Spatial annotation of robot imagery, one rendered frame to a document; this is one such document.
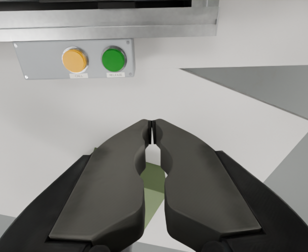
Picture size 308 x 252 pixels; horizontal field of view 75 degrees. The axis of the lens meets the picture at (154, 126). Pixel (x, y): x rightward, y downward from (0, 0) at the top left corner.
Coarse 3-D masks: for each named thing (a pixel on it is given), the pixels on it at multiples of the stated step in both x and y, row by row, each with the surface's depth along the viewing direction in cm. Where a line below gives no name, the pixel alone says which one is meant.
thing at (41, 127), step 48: (0, 96) 51; (48, 96) 51; (96, 96) 51; (144, 96) 52; (192, 96) 52; (240, 96) 52; (0, 144) 58; (48, 144) 58; (96, 144) 58; (240, 144) 60; (288, 144) 60; (0, 192) 67; (144, 240) 82
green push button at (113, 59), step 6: (114, 48) 36; (108, 54) 35; (114, 54) 36; (120, 54) 36; (102, 60) 36; (108, 60) 36; (114, 60) 36; (120, 60) 36; (108, 66) 36; (114, 66) 37; (120, 66) 37
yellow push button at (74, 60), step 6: (66, 54) 35; (72, 54) 35; (78, 54) 35; (66, 60) 36; (72, 60) 36; (78, 60) 36; (84, 60) 36; (66, 66) 36; (72, 66) 36; (78, 66) 36; (84, 66) 37
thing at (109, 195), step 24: (144, 120) 12; (120, 144) 10; (144, 144) 10; (96, 168) 8; (120, 168) 8; (144, 168) 10; (72, 192) 7; (96, 192) 7; (120, 192) 7; (72, 216) 6; (96, 216) 6; (120, 216) 6; (144, 216) 8; (72, 240) 6; (96, 240) 6; (120, 240) 7
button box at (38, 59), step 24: (24, 48) 36; (48, 48) 36; (72, 48) 36; (96, 48) 36; (120, 48) 36; (24, 72) 38; (48, 72) 38; (72, 72) 38; (96, 72) 38; (120, 72) 38
